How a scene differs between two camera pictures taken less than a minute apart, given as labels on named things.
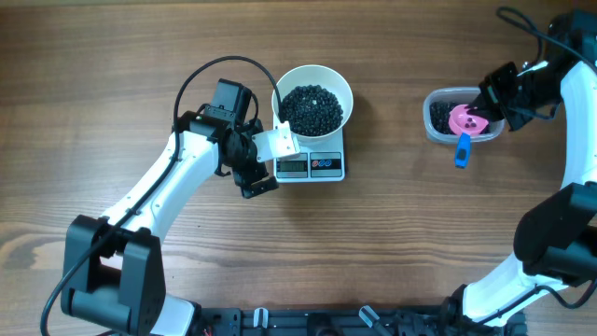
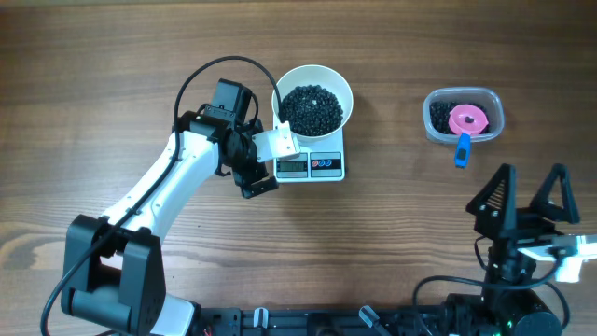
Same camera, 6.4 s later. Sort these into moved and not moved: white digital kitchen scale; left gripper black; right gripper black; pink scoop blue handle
Moved: right gripper black
Not moved: white digital kitchen scale; left gripper black; pink scoop blue handle
